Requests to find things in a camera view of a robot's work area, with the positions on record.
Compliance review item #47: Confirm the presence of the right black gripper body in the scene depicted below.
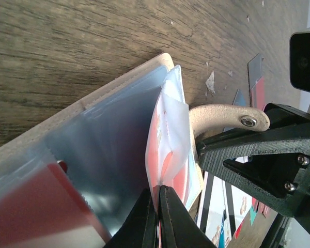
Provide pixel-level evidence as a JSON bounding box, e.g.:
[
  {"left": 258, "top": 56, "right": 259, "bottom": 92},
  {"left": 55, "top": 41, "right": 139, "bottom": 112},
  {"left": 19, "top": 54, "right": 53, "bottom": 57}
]
[{"left": 263, "top": 147, "right": 310, "bottom": 248}]

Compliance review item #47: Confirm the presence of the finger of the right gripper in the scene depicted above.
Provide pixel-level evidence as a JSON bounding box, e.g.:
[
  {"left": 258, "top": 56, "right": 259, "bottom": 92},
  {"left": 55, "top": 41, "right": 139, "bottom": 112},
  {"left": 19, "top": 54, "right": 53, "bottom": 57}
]
[
  {"left": 198, "top": 122, "right": 310, "bottom": 203},
  {"left": 264, "top": 103, "right": 310, "bottom": 129}
]

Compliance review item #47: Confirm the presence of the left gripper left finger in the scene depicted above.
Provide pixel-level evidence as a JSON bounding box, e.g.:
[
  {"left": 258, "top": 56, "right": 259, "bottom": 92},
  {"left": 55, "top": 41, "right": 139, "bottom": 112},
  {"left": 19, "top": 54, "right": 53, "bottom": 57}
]
[{"left": 104, "top": 189, "right": 158, "bottom": 248}]

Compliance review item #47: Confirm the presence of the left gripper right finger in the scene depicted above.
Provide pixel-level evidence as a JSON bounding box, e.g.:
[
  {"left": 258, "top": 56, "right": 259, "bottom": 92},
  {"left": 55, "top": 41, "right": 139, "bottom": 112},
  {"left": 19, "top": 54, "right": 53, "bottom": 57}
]
[{"left": 159, "top": 185, "right": 215, "bottom": 247}]

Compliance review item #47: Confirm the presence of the beige leather card holder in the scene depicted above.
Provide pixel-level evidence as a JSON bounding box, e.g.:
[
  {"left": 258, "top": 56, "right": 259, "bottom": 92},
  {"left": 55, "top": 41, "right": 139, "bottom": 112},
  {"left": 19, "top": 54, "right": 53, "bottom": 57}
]
[{"left": 0, "top": 53, "right": 271, "bottom": 248}]

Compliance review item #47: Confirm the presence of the red card black stripe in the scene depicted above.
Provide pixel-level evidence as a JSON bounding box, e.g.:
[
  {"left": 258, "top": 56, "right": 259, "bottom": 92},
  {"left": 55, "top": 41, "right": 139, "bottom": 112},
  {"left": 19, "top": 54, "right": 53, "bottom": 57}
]
[{"left": 0, "top": 164, "right": 111, "bottom": 247}]

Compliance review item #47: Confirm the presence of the blue card upper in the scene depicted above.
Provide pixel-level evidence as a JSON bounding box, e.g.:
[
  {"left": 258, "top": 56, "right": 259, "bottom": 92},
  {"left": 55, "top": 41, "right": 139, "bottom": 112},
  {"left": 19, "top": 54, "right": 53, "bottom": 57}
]
[{"left": 232, "top": 89, "right": 247, "bottom": 106}]

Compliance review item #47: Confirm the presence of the grey card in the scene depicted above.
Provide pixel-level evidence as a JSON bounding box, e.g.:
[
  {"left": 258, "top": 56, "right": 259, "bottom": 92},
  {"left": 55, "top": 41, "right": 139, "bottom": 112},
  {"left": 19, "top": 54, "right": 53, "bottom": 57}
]
[{"left": 247, "top": 53, "right": 264, "bottom": 90}]

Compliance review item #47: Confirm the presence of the white black red card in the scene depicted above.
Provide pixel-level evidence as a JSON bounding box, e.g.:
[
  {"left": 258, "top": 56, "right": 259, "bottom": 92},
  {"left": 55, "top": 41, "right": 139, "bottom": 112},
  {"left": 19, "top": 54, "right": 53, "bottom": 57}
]
[{"left": 227, "top": 185, "right": 272, "bottom": 239}]

